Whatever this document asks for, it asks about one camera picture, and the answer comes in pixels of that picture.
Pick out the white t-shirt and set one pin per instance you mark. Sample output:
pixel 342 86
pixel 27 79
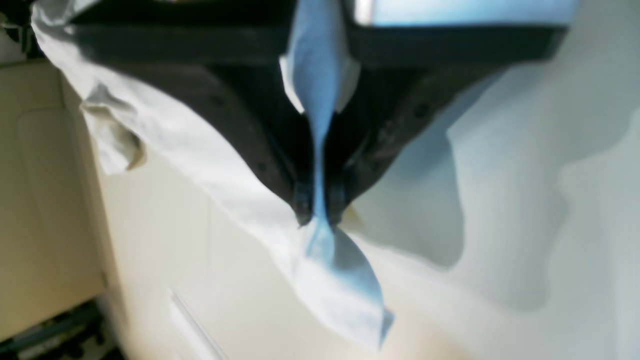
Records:
pixel 508 230

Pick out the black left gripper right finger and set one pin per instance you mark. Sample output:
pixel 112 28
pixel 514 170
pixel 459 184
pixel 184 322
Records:
pixel 415 57

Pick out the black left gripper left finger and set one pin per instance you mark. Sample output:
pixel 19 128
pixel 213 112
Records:
pixel 220 58

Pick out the grey bin with tools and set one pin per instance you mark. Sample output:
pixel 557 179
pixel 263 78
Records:
pixel 80 333

